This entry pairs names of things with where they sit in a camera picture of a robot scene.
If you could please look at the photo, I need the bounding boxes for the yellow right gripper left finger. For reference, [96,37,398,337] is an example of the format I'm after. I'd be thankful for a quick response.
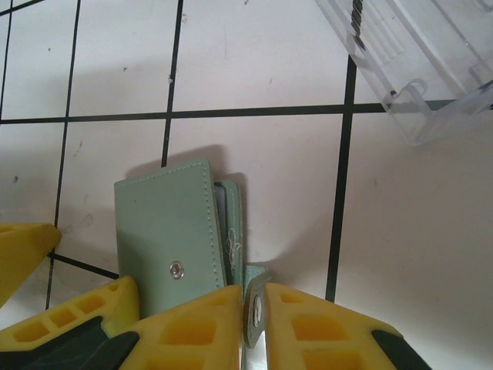
[92,284,244,370]

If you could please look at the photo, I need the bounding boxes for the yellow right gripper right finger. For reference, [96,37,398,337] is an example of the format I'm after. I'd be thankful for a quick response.
[264,282,431,370]

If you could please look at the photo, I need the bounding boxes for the clear acrylic card stand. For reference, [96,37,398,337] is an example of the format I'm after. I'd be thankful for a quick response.
[314,0,493,146]

